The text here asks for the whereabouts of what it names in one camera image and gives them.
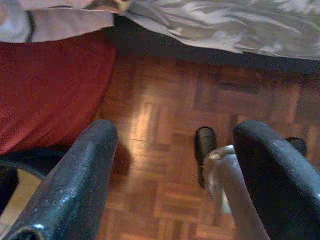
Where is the bed with grey leaf sheet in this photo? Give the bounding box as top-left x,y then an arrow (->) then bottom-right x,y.
112,0 -> 320,73

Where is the large red cushion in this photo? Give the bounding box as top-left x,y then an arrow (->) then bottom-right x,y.
0,32 -> 117,156

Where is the black round waste bin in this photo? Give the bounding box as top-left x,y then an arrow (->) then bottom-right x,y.
0,147 -> 66,218

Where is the pink cartoon print blanket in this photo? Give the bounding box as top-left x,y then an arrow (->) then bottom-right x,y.
0,0 -> 131,43

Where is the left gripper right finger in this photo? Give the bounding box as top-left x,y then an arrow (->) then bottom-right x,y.
232,119 -> 320,240

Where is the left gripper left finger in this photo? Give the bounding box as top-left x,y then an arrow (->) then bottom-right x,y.
0,119 -> 119,240

